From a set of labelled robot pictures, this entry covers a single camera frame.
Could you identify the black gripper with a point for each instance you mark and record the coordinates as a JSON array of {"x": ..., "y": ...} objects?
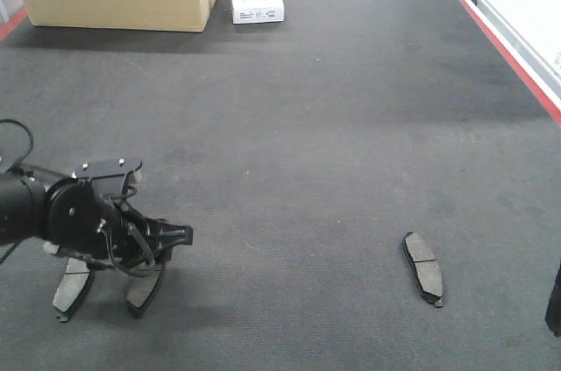
[{"x": 89, "y": 218}]

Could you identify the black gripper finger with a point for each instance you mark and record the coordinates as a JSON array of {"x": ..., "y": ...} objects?
[{"x": 552, "y": 314}]

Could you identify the red conveyor frame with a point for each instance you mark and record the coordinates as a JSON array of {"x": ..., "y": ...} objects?
[{"x": 527, "y": 35}]

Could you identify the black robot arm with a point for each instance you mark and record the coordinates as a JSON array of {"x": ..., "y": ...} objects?
[{"x": 23, "y": 210}]

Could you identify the brake pad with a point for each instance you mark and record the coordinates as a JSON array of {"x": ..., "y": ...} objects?
[
  {"x": 142, "y": 290},
  {"x": 72, "y": 290},
  {"x": 425, "y": 268}
]

